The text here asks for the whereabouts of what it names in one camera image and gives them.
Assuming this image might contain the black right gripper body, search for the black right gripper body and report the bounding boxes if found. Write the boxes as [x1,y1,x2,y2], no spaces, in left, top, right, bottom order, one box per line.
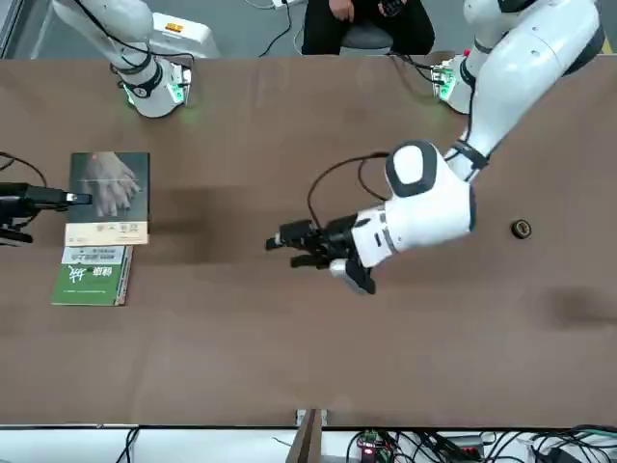
[0,182,34,245]

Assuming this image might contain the white control box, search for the white control box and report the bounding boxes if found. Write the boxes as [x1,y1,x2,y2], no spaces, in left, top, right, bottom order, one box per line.
[151,11,222,60]

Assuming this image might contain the aluminium frame post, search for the aluminium frame post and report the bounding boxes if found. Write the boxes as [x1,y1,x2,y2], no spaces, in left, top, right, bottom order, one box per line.
[290,408,332,463]

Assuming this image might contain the green and white book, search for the green and white book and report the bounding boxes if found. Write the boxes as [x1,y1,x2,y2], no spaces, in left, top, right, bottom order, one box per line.
[50,244,135,307]

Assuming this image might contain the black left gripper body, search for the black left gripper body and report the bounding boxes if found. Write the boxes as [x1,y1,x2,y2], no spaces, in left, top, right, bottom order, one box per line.
[308,214,361,264]

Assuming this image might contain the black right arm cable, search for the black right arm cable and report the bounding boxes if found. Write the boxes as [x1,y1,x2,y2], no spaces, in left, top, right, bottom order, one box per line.
[0,151,48,189]

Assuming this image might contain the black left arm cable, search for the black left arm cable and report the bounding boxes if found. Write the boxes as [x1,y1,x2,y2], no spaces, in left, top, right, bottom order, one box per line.
[307,151,391,228]

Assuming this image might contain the person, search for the person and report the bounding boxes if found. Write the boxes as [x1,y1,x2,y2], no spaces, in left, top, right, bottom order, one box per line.
[301,0,436,57]

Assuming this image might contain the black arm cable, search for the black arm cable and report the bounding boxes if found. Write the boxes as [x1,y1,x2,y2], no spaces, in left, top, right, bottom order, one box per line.
[307,151,391,228]
[0,151,48,189]

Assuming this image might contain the grey stool seat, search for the grey stool seat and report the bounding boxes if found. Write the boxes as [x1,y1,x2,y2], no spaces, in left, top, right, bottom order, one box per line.
[339,23,394,49]

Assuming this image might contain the dark book with hand cover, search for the dark book with hand cover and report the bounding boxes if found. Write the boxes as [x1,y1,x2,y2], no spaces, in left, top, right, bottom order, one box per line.
[64,151,151,247]

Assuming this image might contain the circuit board with red light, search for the circuit board with red light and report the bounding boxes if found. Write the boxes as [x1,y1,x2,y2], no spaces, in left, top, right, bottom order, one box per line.
[354,427,401,463]

